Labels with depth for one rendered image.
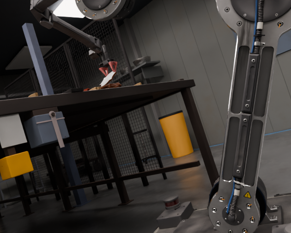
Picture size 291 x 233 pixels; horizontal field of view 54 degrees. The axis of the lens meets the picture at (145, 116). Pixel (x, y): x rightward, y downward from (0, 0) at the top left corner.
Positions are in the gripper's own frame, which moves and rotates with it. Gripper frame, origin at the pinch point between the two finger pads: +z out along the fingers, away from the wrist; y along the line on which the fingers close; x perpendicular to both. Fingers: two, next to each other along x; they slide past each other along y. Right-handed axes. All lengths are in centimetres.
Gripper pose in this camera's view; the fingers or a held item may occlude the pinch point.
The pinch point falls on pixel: (111, 74)
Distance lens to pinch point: 195.5
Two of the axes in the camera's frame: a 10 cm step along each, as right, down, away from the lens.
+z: 3.1, 9.5, -0.6
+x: -5.9, 1.4, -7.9
